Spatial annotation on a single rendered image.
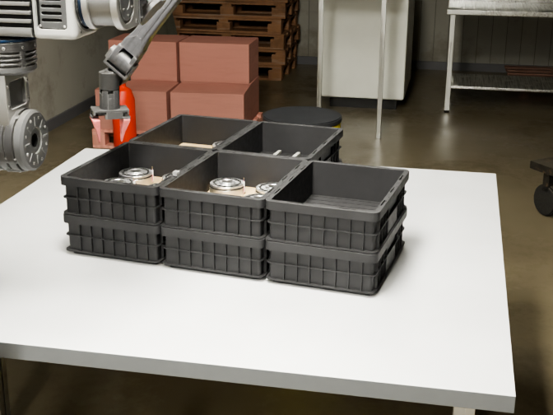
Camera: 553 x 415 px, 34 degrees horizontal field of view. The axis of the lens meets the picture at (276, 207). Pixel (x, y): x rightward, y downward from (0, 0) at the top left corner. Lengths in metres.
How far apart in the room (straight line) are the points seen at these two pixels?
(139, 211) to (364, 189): 0.65
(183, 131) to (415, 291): 1.20
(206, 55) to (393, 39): 1.67
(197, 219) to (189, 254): 0.10
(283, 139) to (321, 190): 0.47
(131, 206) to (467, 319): 0.93
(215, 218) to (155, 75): 4.20
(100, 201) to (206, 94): 3.63
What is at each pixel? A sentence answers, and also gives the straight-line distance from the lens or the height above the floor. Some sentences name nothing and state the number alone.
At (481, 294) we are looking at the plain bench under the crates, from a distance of 2.41.
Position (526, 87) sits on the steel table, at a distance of 7.58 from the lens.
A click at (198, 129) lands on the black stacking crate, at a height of 0.88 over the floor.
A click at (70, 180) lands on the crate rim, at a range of 2.56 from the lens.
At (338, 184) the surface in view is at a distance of 2.66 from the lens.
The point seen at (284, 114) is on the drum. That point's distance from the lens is 4.57.
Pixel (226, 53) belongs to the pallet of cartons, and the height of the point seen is 0.61.
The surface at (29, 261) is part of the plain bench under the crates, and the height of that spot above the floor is 0.70.
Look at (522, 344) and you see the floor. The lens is 3.74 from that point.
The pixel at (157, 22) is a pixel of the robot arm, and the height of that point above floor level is 1.33.
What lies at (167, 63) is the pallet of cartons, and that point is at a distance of 6.51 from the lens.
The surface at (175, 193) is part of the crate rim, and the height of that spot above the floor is 0.92.
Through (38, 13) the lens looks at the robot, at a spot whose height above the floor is 1.43.
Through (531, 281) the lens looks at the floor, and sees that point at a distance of 4.34.
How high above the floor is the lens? 1.67
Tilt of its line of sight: 19 degrees down
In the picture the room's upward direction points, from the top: straight up
